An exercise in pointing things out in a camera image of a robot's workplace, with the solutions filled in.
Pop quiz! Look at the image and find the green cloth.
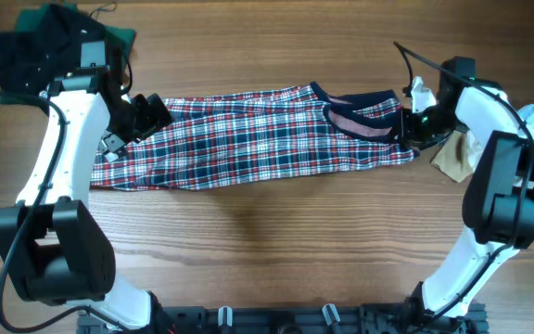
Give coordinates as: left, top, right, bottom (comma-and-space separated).
0, 4, 137, 106

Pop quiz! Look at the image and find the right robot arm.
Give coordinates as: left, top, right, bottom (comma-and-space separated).
400, 57, 534, 331

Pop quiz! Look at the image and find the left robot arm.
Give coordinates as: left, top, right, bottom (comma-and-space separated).
0, 39, 175, 333

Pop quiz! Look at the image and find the black polo shirt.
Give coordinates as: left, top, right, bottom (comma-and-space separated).
0, 4, 133, 109

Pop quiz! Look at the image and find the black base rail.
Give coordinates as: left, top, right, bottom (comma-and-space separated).
76, 303, 490, 334

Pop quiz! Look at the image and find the plaid navy red shirt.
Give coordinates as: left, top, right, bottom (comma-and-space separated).
90, 82, 419, 191

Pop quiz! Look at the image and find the cream and tan garment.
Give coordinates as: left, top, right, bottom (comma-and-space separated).
431, 131, 484, 183

